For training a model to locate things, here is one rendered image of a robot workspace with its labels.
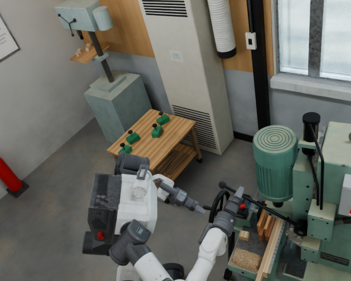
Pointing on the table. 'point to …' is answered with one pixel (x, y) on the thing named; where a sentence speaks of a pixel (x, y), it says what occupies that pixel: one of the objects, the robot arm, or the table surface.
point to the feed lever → (300, 229)
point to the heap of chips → (246, 260)
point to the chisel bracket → (287, 208)
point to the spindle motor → (275, 161)
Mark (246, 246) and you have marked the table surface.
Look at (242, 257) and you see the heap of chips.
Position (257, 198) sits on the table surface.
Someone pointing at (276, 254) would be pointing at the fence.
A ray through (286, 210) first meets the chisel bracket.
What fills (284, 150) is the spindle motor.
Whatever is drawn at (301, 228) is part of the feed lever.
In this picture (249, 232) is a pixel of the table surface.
